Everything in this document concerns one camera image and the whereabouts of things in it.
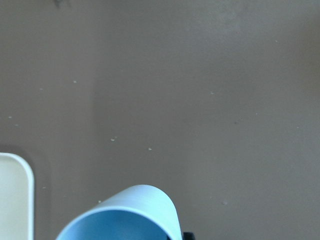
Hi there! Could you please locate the blue cup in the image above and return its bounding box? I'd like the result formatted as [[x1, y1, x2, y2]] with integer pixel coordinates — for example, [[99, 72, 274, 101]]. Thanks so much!
[[57, 184, 183, 240]]

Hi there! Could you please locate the cream rabbit tray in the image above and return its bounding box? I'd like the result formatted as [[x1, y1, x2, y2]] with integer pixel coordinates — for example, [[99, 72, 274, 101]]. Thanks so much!
[[0, 152, 35, 240]]

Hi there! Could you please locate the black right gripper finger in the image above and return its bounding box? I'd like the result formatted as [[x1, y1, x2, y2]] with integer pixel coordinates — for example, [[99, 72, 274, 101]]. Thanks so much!
[[183, 232, 195, 240]]

